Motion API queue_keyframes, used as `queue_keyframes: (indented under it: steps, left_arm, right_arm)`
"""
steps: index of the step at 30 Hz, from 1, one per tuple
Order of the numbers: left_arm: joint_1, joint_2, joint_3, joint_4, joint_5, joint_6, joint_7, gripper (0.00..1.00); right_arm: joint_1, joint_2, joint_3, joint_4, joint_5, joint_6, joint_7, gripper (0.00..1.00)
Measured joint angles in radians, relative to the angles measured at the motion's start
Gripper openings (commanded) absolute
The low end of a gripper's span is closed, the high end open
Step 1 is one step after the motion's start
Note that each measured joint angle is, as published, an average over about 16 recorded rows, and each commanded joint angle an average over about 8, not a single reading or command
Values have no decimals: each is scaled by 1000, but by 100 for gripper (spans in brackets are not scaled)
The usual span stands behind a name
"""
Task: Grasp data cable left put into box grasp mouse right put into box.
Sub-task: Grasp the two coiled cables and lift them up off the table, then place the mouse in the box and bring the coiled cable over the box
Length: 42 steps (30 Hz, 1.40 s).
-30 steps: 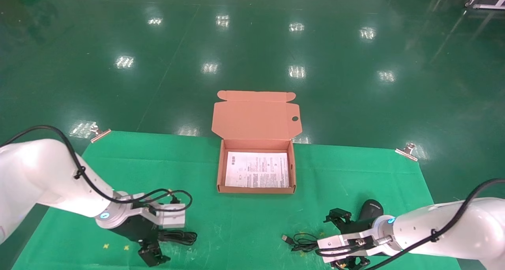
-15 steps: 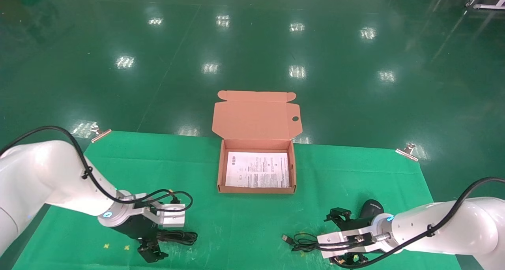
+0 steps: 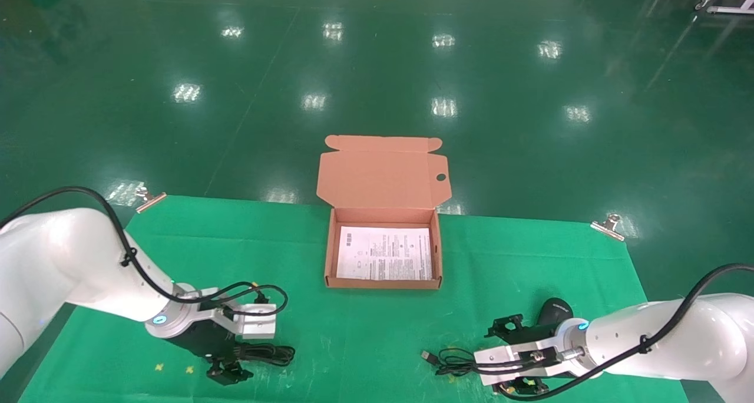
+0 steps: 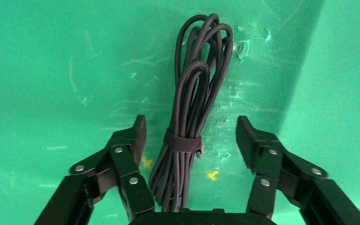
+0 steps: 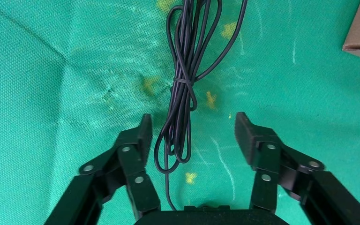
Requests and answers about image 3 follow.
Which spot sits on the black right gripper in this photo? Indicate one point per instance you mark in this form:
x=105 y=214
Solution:
x=539 y=335

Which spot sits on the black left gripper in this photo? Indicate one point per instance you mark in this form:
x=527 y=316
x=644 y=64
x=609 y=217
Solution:
x=206 y=341

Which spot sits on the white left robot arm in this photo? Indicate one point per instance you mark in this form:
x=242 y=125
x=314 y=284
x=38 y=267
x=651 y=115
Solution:
x=59 y=255

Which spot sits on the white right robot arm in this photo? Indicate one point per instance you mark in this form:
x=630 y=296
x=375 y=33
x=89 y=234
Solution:
x=677 y=338

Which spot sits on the brown cardboard box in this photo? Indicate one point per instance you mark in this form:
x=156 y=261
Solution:
x=383 y=179

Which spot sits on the green table mat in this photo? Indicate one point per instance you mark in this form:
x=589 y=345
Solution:
x=365 y=326

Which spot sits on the metal binder clip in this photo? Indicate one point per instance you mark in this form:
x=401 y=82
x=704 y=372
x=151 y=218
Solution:
x=150 y=200
x=609 y=227

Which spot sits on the white printed paper leaflet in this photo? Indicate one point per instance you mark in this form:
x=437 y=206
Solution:
x=386 y=253

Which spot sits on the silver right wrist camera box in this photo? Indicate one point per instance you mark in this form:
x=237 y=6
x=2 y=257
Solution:
x=512 y=362

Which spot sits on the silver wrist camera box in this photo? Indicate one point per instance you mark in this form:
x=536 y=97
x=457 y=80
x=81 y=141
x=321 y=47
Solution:
x=512 y=362
x=256 y=321

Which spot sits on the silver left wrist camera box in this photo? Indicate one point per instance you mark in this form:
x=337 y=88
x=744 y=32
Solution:
x=256 y=321

